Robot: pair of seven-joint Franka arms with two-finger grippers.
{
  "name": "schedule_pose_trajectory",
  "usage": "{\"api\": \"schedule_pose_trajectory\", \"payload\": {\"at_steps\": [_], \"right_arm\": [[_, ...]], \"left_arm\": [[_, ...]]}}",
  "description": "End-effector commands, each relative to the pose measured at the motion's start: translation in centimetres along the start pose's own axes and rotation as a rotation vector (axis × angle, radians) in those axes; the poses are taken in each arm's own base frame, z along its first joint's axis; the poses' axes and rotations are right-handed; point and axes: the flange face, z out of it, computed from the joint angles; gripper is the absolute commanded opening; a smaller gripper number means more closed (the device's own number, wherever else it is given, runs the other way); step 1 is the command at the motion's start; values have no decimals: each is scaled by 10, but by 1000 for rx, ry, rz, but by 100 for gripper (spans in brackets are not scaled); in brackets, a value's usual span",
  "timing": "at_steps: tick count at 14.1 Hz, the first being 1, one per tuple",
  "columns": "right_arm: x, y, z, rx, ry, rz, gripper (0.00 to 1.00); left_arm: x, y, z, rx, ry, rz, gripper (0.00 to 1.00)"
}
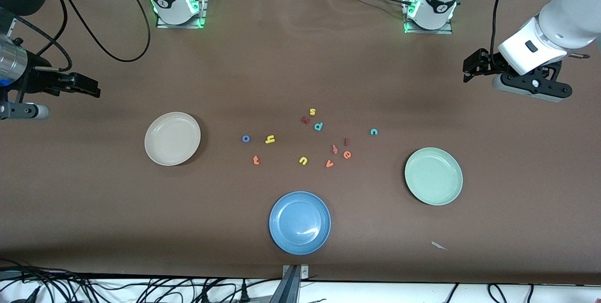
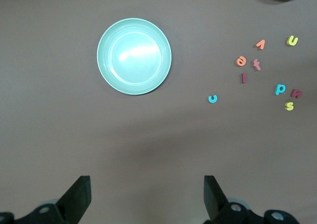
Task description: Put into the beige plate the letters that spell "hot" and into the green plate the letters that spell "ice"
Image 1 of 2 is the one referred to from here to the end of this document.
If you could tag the teal letter p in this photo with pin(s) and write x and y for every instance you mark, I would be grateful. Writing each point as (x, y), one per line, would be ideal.
(316, 128)

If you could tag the yellow letter h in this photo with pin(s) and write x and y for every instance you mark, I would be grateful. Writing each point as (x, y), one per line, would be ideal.
(272, 139)

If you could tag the black power plug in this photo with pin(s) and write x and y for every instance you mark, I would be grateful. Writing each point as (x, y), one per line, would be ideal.
(32, 296)
(205, 296)
(244, 295)

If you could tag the brown table cover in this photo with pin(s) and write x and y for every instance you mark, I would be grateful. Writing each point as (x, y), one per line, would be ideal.
(281, 58)

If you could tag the blue plate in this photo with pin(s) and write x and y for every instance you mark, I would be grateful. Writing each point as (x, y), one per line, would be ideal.
(299, 223)

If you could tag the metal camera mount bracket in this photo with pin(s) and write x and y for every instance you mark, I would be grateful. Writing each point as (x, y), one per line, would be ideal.
(293, 275)

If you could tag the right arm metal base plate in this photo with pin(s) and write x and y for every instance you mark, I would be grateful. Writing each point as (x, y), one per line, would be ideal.
(202, 16)

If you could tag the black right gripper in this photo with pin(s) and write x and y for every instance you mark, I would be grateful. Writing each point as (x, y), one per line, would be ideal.
(34, 81)

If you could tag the pale green plate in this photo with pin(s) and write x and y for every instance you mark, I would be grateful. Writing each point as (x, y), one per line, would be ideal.
(434, 177)

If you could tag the beige brown plate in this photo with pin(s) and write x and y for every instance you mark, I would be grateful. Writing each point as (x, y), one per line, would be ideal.
(171, 141)

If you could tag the white paper scrap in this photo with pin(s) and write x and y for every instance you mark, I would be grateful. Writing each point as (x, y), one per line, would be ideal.
(437, 245)

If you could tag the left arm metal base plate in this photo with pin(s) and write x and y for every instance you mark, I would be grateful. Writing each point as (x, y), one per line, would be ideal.
(446, 31)

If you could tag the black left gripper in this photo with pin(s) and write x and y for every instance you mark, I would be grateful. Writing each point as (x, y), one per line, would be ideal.
(488, 64)

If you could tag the dark red letter r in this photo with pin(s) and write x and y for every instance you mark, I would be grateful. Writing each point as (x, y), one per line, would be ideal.
(305, 120)

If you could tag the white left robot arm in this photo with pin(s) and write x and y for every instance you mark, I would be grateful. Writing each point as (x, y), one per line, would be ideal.
(563, 26)

